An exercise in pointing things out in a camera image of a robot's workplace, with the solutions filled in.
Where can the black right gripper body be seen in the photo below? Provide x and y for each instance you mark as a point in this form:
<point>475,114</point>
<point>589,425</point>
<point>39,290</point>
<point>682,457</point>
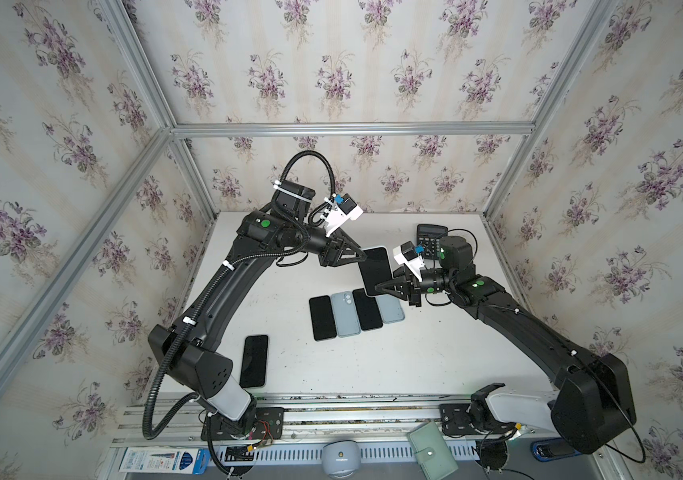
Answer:
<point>410,285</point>

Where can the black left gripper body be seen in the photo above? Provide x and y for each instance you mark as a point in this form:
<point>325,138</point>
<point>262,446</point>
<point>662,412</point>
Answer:
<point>331,249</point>

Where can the black phone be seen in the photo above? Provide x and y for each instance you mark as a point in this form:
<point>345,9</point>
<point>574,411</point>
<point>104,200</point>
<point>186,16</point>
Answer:
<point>376,269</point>
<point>254,361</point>

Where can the light blue phone case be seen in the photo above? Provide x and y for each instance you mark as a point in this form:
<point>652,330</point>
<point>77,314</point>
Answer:
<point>345,315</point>

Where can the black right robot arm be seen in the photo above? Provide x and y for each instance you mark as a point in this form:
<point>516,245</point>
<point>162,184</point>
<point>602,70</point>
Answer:
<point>590,402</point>

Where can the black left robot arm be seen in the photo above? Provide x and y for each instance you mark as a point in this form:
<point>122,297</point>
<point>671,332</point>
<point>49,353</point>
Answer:
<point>190,367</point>

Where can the black desk calculator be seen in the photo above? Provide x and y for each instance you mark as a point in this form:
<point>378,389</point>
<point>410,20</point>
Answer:
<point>429,238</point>

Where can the green wallet pouch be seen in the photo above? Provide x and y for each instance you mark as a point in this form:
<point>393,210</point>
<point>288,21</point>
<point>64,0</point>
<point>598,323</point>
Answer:
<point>431,452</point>

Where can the grey round device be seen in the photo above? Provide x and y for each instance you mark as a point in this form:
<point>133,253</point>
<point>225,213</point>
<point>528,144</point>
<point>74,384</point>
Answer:
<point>341,459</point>

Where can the black round puck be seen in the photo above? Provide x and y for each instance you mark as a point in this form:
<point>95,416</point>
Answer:
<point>492,456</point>

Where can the blue handheld device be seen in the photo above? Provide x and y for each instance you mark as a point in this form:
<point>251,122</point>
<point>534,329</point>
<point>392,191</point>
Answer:
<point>551,450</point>

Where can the blue white box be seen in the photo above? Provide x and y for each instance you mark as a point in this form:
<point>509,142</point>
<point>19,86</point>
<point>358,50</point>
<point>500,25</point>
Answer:
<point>157,460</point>

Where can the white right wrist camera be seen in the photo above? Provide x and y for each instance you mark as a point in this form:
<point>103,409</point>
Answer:
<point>408,256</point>

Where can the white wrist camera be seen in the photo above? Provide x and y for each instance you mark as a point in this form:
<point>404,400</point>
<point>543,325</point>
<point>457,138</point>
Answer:
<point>337,211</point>
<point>408,256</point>

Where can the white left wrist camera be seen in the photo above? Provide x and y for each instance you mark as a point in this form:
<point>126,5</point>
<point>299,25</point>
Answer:
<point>337,211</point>

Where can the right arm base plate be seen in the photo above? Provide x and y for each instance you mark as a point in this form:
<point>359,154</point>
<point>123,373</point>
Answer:
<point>462,419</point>

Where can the white perforated cable tray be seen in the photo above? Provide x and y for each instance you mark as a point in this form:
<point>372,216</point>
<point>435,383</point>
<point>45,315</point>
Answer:
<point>311,454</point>

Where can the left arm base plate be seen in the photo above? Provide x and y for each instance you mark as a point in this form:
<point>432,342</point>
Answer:
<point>267,424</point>

